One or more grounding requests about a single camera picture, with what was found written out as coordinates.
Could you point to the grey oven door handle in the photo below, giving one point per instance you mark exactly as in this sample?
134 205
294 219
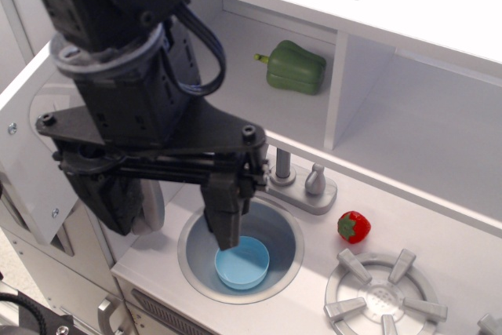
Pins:
104 312

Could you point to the white microwave door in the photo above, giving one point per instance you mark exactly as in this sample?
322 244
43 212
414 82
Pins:
36 186

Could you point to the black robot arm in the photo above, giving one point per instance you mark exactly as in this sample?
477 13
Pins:
98 25

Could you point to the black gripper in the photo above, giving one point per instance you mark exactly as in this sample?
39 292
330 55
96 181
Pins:
140 119

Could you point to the grey toy faucet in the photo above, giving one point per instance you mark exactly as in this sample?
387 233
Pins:
307 189

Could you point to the grey toy stove burner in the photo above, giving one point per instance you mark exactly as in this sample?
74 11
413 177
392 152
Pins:
375 293

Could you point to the white toy kitchen cabinet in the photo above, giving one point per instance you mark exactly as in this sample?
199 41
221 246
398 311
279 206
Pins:
407 121

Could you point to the light blue bowl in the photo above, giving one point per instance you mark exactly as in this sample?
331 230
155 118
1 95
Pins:
244 266

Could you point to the round grey sink basin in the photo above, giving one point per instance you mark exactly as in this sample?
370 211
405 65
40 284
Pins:
266 221

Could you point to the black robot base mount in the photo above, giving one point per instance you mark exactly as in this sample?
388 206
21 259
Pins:
34 318

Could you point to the green toy bell pepper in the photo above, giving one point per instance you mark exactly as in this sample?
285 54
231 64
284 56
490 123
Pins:
291 67

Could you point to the red toy strawberry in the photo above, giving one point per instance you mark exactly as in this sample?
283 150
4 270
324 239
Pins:
353 227

